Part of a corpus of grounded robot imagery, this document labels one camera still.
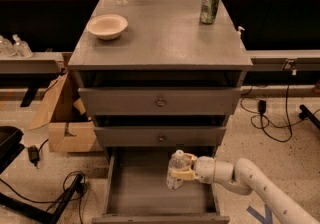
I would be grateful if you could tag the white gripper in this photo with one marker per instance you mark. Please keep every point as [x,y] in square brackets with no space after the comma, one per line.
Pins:
[204,169]

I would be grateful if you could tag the clear labelled plastic bottle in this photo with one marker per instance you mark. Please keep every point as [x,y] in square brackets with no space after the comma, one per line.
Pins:
[178,162]

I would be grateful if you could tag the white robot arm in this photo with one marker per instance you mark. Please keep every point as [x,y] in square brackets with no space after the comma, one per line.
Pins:
[242,178]

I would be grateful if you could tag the grey open bottom drawer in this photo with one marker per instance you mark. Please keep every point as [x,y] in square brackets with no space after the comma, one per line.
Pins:
[137,193]

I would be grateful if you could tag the grey wooden drawer cabinet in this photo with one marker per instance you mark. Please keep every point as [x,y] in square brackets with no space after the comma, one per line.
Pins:
[164,46]

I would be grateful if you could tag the grey middle drawer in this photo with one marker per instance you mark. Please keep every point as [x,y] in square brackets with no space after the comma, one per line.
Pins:
[126,136]

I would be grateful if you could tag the grey top drawer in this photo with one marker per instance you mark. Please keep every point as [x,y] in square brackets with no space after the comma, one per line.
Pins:
[159,101]

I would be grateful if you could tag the small white pump bottle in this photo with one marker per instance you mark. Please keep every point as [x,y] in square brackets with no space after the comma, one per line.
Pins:
[240,31]

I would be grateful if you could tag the right sanitizer pump bottle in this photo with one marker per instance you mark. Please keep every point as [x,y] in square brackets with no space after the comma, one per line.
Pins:
[22,48]

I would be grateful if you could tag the sanitizer pump bottle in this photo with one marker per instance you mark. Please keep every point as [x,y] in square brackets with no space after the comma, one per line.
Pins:
[22,48]
[6,47]

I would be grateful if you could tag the left sanitizer pump bottle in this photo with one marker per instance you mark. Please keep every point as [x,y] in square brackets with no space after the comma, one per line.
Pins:
[6,47]

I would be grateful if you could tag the black power adapter right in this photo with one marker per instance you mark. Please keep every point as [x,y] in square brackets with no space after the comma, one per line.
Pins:
[261,107]

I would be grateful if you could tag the black power adapter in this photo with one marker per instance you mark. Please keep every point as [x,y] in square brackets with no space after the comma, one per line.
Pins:
[33,154]
[261,107]

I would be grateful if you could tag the open cardboard box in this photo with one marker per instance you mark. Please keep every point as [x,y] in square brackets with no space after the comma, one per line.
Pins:
[70,130]

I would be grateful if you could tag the black metal floor stand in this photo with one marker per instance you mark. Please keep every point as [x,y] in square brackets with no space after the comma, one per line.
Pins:
[47,212]

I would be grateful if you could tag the black power adapter left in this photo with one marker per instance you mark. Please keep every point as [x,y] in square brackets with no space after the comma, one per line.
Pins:
[33,154]

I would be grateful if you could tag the cream ceramic bowl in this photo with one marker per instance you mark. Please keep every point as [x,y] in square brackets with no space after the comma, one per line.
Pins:
[107,27]

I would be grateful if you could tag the green soda can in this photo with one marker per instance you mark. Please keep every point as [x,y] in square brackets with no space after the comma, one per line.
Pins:
[209,10]

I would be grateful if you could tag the black chair seat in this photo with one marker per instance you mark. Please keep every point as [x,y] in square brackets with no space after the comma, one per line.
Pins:
[10,145]

